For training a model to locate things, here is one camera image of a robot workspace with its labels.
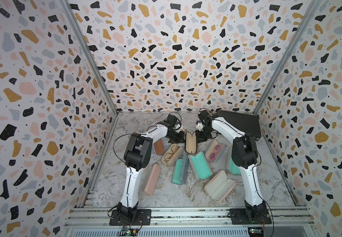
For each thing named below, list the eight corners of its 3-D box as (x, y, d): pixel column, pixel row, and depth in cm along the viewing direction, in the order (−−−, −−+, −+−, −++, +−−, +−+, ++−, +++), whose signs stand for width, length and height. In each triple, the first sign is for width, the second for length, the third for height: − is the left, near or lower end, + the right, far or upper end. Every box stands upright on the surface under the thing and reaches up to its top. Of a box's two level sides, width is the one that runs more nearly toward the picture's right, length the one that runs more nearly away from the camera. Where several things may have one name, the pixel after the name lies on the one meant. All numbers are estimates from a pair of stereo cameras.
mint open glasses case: (198, 180, 87) (198, 179, 85) (188, 157, 97) (188, 155, 95) (213, 175, 90) (213, 173, 87) (201, 153, 100) (202, 150, 97)
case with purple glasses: (202, 157, 97) (203, 154, 95) (213, 141, 105) (213, 139, 103) (216, 165, 94) (217, 162, 92) (225, 148, 102) (226, 146, 99)
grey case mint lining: (171, 183, 87) (171, 178, 81) (177, 158, 97) (176, 152, 91) (185, 185, 86) (185, 181, 80) (189, 160, 96) (189, 154, 91)
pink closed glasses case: (146, 195, 82) (143, 191, 76) (154, 168, 92) (152, 162, 86) (153, 196, 82) (151, 192, 76) (161, 169, 92) (159, 164, 86)
